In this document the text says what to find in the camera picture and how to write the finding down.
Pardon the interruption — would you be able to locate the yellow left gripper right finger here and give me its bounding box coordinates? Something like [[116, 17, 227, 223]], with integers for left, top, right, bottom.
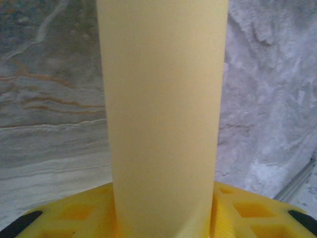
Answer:
[[210, 180, 317, 238]]

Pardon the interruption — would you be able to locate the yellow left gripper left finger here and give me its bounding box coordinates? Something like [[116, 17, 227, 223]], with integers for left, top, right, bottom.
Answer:
[[0, 181, 119, 238]]

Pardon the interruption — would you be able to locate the yellow square paper sheet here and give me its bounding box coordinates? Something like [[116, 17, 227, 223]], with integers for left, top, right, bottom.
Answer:
[[96, 0, 230, 238]]

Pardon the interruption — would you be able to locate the aluminium table side rail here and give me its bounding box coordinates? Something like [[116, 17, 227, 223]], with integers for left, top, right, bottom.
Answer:
[[271, 152, 317, 203]]

